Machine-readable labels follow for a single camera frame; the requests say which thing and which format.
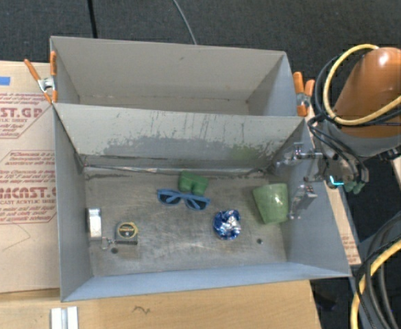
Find blue and white crumpled packet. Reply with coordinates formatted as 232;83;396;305
212;209;242;241

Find grey metal bin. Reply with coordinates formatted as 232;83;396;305
49;35;354;303

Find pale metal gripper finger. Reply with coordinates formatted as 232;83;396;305
274;142;324;169
287;184;319;221

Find black and yellow tape measure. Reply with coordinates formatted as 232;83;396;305
99;220;140;252

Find brown cardboard board, red print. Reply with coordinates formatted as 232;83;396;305
0;59;363;296

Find green cup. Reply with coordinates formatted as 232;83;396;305
252;182;289;225

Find blue sunglasses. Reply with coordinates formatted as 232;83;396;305
156;188;212;212

